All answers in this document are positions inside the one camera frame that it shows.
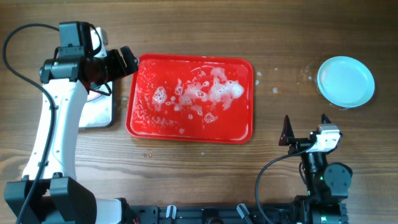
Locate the red plastic tray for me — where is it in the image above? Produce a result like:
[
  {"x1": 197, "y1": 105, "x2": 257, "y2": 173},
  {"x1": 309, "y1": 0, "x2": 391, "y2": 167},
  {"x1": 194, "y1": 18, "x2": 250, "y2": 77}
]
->
[{"x1": 126, "y1": 54, "x2": 254, "y2": 144}]

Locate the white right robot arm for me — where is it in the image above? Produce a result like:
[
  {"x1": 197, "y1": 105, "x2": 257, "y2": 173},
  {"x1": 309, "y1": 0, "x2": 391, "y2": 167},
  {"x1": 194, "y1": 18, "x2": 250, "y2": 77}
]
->
[{"x1": 279, "y1": 114, "x2": 353, "y2": 224}]

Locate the pink cleaning sponge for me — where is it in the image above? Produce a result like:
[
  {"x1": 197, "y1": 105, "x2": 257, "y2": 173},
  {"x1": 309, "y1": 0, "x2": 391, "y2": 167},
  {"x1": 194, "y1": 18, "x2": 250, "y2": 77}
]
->
[{"x1": 87, "y1": 91, "x2": 101, "y2": 102}]

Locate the light blue plate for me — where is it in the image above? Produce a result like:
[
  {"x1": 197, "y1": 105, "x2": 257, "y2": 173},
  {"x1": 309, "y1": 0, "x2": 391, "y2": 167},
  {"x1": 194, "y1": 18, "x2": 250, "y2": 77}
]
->
[
  {"x1": 317, "y1": 78, "x2": 376, "y2": 108},
  {"x1": 320, "y1": 91, "x2": 374, "y2": 108},
  {"x1": 317, "y1": 56, "x2": 375, "y2": 108}
]

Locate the light blue plate top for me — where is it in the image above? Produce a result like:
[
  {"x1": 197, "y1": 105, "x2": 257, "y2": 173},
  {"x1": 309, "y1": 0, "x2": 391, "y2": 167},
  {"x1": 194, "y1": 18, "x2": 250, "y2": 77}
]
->
[{"x1": 317, "y1": 78, "x2": 376, "y2": 108}]

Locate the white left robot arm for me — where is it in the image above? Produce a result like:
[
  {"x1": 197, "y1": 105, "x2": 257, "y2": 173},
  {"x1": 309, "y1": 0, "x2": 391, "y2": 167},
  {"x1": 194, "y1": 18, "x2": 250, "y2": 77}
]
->
[{"x1": 4, "y1": 46, "x2": 138, "y2": 223}]

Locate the black metal water tray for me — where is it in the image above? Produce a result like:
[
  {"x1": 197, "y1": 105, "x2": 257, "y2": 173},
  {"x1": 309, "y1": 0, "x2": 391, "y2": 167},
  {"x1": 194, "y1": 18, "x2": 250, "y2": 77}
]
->
[{"x1": 77, "y1": 46, "x2": 115, "y2": 129}]

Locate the light blue plate bottom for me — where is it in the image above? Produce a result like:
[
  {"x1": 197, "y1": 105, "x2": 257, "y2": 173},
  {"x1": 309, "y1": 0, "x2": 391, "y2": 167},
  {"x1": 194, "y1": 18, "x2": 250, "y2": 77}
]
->
[{"x1": 317, "y1": 56, "x2": 375, "y2": 108}]

